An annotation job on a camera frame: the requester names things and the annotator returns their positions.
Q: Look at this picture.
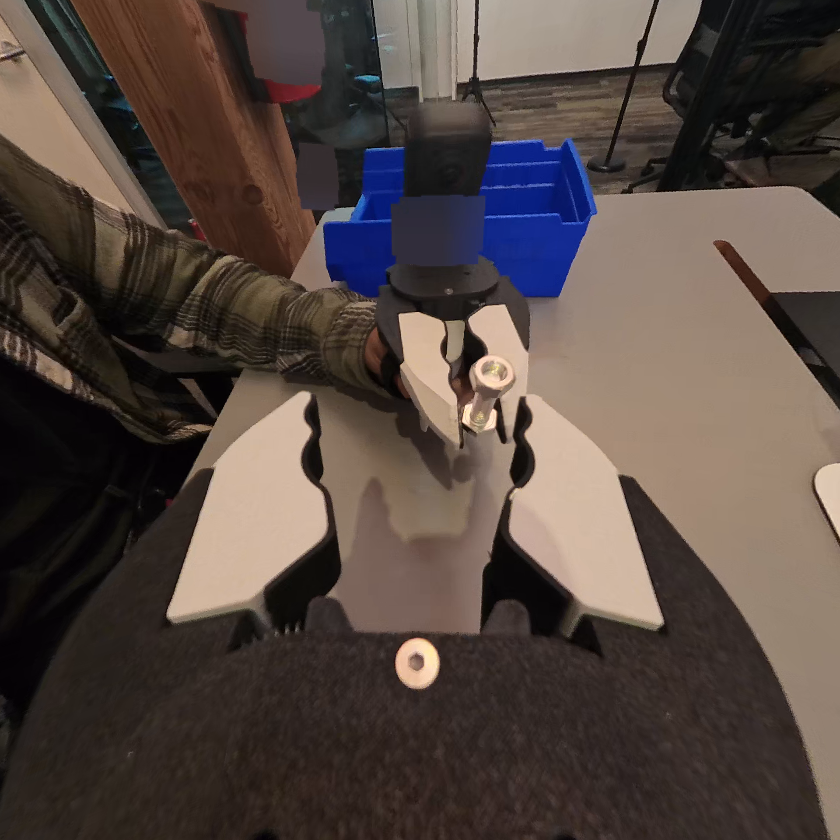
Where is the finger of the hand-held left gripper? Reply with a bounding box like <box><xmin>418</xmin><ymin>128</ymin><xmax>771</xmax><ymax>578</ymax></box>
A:
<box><xmin>397</xmin><ymin>312</ymin><xmax>465</xmax><ymax>452</ymax></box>
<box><xmin>466</xmin><ymin>306</ymin><xmax>530</xmax><ymax>444</ymax></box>

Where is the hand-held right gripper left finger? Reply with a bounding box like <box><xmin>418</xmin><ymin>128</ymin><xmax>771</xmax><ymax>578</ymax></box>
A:
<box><xmin>166</xmin><ymin>391</ymin><xmax>340</xmax><ymax>626</ymax></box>

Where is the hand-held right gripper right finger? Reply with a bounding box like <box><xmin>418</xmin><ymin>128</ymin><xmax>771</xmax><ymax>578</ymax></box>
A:
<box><xmin>500</xmin><ymin>395</ymin><xmax>665</xmax><ymax>632</ymax></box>

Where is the silver hex bolt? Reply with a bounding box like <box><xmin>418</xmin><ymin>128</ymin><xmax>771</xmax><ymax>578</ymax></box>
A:
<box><xmin>467</xmin><ymin>354</ymin><xmax>518</xmax><ymax>421</ymax></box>

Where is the blue plastic bin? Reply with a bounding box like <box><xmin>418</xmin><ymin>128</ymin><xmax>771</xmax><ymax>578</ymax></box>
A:
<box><xmin>323</xmin><ymin>138</ymin><xmax>598</xmax><ymax>299</ymax></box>

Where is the person's left forearm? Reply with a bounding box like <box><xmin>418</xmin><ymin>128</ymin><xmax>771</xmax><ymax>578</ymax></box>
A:
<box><xmin>157</xmin><ymin>252</ymin><xmax>382</xmax><ymax>401</ymax></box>

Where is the person's left hand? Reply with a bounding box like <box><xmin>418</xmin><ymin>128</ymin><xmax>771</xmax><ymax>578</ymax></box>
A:
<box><xmin>363</xmin><ymin>325</ymin><xmax>396</xmax><ymax>391</ymax></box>

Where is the black office chair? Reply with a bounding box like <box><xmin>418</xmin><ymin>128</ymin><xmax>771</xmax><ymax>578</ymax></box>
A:
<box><xmin>656</xmin><ymin>0</ymin><xmax>840</xmax><ymax>193</ymax></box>
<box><xmin>314</xmin><ymin>64</ymin><xmax>389</xmax><ymax>147</ymax></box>

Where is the black tripod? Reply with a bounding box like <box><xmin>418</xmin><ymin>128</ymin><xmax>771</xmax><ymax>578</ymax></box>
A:
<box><xmin>456</xmin><ymin>0</ymin><xmax>497</xmax><ymax>129</ymax></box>

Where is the white tablet stand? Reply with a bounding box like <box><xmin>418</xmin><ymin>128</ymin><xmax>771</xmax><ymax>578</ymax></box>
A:
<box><xmin>814</xmin><ymin>462</ymin><xmax>840</xmax><ymax>542</ymax></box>

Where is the black stand pole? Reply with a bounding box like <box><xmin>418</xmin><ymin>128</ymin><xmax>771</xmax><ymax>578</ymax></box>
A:
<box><xmin>586</xmin><ymin>0</ymin><xmax>662</xmax><ymax>173</ymax></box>

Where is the person's torso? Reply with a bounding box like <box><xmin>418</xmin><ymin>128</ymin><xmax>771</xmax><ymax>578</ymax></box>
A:
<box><xmin>0</xmin><ymin>134</ymin><xmax>244</xmax><ymax>723</ymax></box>

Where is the black flat tablet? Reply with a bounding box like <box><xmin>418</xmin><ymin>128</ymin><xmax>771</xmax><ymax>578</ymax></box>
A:
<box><xmin>768</xmin><ymin>292</ymin><xmax>840</xmax><ymax>388</ymax></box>

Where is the white door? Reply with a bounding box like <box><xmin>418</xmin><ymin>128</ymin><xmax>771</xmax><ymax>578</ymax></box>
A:
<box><xmin>0</xmin><ymin>0</ymin><xmax>165</xmax><ymax>234</ymax></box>

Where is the red wall-mounted holder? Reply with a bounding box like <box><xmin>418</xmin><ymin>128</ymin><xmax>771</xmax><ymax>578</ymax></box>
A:
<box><xmin>252</xmin><ymin>75</ymin><xmax>324</xmax><ymax>105</ymax></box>

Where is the wooden post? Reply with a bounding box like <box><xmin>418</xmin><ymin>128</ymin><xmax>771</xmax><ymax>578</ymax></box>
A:
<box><xmin>69</xmin><ymin>0</ymin><xmax>316</xmax><ymax>277</ymax></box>

